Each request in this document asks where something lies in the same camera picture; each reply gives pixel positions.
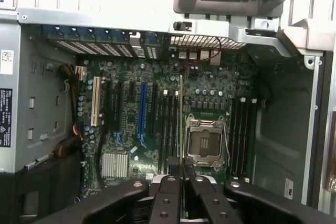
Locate CPU socket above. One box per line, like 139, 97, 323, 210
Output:
185, 113, 231, 169

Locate black fan shroud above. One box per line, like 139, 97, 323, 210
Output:
0, 149, 87, 224

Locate long black expansion slot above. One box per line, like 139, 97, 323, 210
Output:
117, 80, 124, 132
105, 79, 113, 120
151, 82, 159, 135

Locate metal socket locking lever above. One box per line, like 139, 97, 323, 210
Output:
221, 126, 232, 164

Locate open black PC case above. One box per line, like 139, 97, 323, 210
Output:
0, 6, 336, 224

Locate white expansion slot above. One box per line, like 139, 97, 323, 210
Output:
90, 76, 102, 127

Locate blue expansion slot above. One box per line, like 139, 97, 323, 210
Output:
138, 81, 148, 141

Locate green motherboard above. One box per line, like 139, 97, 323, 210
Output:
75, 50, 260, 192

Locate RAM slot white latches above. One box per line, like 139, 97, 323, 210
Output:
173, 90, 181, 159
235, 97, 247, 180
245, 98, 257, 183
160, 89, 168, 176

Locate silver chipset heatsink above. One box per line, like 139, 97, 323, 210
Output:
101, 152, 130, 179

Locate black yellow power wire bundle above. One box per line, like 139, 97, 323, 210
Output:
54, 62, 86, 158

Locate grey power supply unit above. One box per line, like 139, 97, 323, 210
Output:
0, 20, 77, 174

